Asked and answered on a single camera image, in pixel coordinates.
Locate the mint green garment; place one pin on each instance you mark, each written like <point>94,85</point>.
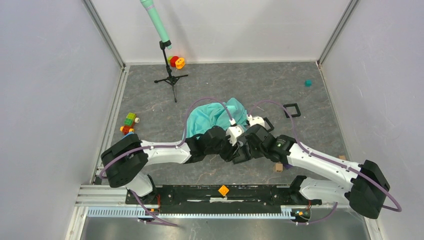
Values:
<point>204,117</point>

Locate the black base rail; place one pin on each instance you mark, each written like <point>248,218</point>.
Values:
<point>241,199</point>

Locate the small teal cube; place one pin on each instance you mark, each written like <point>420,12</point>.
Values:
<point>308,83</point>

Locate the black square frame far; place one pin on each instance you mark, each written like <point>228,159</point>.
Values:
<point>292,110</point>

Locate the black square frame middle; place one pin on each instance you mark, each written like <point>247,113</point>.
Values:
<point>270,125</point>

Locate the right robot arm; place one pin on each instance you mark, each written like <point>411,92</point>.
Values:
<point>362,186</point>

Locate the black square frame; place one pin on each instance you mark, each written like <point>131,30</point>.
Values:
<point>270,125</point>
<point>292,110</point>

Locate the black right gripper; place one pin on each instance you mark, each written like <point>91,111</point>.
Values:
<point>253,154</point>

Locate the red orange toy rings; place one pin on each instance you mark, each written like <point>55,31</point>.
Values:
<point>176,62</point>

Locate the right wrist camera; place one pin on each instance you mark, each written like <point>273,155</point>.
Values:
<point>255,120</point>

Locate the colourful toy brick train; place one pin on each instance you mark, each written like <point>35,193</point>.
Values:
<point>130,121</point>

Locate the black tripod stand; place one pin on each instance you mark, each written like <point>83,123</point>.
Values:
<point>170,79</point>

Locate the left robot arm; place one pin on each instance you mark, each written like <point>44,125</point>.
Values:
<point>124,161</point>

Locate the mint green microphone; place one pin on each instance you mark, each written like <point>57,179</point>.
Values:
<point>151,10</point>

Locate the orange diamond marker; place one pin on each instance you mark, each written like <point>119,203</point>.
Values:
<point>224,190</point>

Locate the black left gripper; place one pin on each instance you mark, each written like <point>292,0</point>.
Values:
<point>232,151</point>

